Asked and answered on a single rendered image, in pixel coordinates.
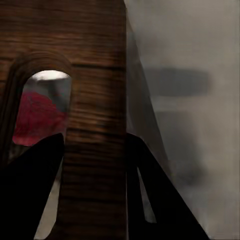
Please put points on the cutting board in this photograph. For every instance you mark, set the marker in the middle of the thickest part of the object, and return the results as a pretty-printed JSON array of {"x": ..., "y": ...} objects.
[{"x": 85, "y": 39}]

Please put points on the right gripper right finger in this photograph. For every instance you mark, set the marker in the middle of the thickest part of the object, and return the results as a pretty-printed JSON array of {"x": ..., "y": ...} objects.
[{"x": 174, "y": 219}]

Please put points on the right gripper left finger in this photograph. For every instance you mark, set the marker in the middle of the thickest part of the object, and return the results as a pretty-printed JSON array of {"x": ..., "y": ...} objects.
[{"x": 25, "y": 186}]

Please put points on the drop in sink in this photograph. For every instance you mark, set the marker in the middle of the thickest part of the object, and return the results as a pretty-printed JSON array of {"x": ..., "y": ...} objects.
[{"x": 182, "y": 100}]

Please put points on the vidalia onion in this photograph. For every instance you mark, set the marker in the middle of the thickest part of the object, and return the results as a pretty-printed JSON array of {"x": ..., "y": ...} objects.
[{"x": 37, "y": 119}]

